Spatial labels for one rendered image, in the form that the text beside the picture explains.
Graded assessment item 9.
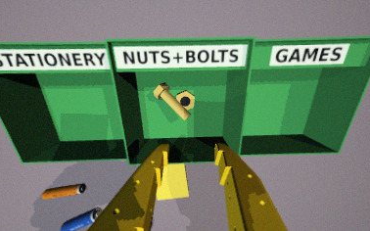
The yellow hex nut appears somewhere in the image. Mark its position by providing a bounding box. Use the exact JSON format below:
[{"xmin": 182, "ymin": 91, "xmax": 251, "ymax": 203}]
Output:
[{"xmin": 176, "ymin": 90, "xmax": 195, "ymax": 110}]

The green rack of bins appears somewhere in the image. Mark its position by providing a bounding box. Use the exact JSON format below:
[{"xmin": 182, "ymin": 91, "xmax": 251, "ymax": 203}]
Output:
[{"xmin": 0, "ymin": 36, "xmax": 370, "ymax": 165}]

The yellow block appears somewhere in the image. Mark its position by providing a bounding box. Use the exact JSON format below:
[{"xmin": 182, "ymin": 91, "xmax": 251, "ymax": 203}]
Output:
[{"xmin": 157, "ymin": 163, "xmax": 189, "ymax": 200}]

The blue battery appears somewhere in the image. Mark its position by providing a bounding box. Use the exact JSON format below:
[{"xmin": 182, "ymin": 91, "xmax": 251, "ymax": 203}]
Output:
[{"xmin": 61, "ymin": 208, "xmax": 102, "ymax": 231}]

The tan hex-head bolt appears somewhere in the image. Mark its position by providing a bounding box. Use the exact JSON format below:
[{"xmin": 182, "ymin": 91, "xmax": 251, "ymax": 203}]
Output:
[{"xmin": 154, "ymin": 82, "xmax": 191, "ymax": 121}]

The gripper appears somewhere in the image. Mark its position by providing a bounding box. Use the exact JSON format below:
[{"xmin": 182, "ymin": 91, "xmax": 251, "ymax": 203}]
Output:
[{"xmin": 87, "ymin": 143, "xmax": 288, "ymax": 231}]

